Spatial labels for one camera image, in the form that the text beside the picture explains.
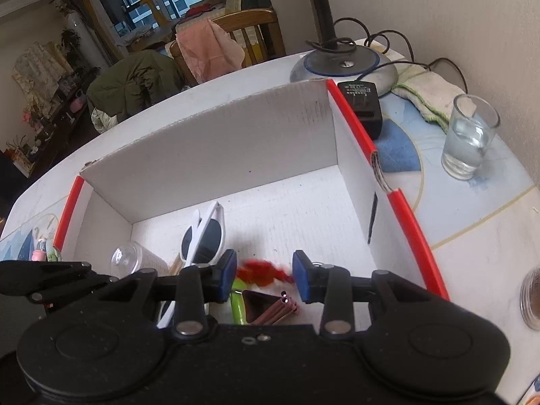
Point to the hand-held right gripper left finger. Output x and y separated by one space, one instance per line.
228 274

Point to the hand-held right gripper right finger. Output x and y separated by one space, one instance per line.
300 276

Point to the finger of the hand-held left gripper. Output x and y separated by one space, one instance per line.
42 272

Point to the green highlighter pen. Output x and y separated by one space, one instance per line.
238 303

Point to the white sunglasses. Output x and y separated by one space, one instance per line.
202 240

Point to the red cardboard shoe box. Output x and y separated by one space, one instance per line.
236 143

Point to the white and green marker pen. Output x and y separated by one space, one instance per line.
52 253

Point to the dark television cabinet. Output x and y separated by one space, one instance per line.
50 114

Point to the white patterned bag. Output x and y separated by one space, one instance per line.
103 120

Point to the pink bag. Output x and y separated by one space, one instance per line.
77 103

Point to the black power adapter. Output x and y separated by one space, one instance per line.
363 105

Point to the floral cloth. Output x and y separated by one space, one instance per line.
38 71

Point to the olive green jacket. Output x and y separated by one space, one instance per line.
135 80

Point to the clear drinking glass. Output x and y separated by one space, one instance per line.
468 143

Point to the white desk lamp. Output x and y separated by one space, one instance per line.
337 65

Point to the pink cloth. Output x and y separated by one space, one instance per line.
206 50

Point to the white cloth with green edge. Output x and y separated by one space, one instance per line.
430 88

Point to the glass bottle with brown contents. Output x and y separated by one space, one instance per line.
532 299

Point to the green potted plant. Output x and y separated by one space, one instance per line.
69 39

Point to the white standing air conditioner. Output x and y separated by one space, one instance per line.
86 38

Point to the wooden chair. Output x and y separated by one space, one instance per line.
249 29

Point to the yellow giraffe toy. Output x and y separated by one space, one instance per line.
154 8

